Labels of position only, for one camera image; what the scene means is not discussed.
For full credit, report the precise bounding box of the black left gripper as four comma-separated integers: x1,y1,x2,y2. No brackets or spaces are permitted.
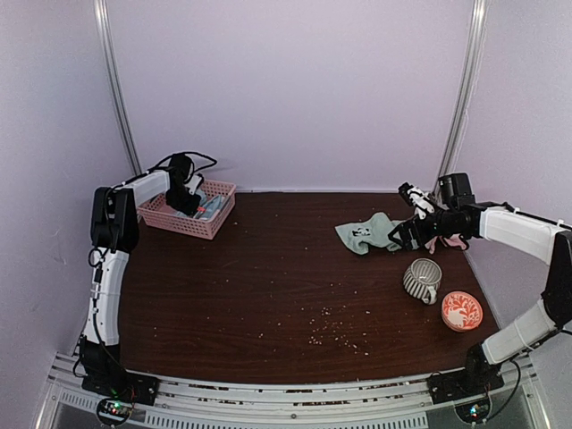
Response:
167,186,202,215

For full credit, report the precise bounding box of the pale green terry towel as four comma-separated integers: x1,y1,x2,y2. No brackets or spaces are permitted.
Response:
334,212,400,256

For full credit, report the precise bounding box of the orange patterned ceramic bowl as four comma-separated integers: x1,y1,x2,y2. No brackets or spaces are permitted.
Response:
441,291,484,332

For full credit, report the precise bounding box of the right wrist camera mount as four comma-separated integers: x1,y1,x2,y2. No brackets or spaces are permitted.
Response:
398,182,436,220

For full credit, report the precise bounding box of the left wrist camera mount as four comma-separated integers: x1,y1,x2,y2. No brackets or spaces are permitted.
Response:
185,173,205,195

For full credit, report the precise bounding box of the pink cloth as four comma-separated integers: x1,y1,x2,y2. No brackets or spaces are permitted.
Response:
425,234,469,255

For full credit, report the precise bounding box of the front aluminium rail base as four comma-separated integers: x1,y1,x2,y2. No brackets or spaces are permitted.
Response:
46,350,544,429

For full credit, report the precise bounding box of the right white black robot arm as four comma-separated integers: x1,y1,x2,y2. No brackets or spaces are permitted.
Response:
389,172,571,395

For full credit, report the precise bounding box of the light blue terry towel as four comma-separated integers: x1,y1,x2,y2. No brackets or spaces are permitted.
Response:
172,190,206,217

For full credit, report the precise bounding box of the blue polka dot striped towel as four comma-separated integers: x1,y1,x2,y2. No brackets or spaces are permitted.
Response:
201,194,232,222

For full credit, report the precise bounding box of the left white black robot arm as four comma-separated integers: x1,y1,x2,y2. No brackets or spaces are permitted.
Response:
80,151,200,397

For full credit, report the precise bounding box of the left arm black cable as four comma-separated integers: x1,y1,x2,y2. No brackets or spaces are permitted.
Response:
147,150,219,180

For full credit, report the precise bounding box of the grey striped ceramic mug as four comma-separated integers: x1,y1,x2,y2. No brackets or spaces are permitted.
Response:
403,258,442,305

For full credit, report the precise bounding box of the aluminium frame post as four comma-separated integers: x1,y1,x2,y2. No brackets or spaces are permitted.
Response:
93,0,142,174
433,0,490,192

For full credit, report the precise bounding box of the right aluminium frame post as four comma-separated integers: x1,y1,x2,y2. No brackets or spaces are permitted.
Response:
433,0,490,192

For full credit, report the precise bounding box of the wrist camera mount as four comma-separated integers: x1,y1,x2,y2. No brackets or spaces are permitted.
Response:
398,182,436,220
185,173,205,195

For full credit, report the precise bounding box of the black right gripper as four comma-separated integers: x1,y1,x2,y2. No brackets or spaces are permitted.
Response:
389,207,463,250

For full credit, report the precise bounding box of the left aluminium frame post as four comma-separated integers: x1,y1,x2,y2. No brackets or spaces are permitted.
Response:
93,0,142,174

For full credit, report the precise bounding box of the pink perforated plastic basket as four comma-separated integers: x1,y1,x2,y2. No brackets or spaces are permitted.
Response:
138,180,236,240

